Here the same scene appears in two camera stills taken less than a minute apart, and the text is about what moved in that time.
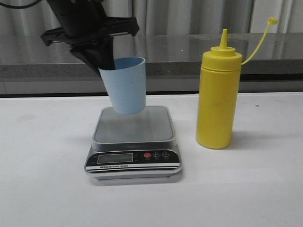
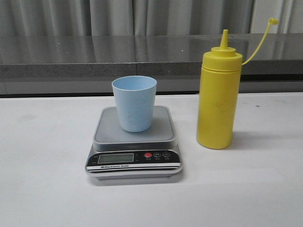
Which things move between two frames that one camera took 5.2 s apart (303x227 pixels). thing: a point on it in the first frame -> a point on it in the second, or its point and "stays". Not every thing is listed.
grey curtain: (174, 16) stays
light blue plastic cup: (126, 85) -> (135, 96)
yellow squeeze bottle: (218, 81) stays
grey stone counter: (271, 64) stays
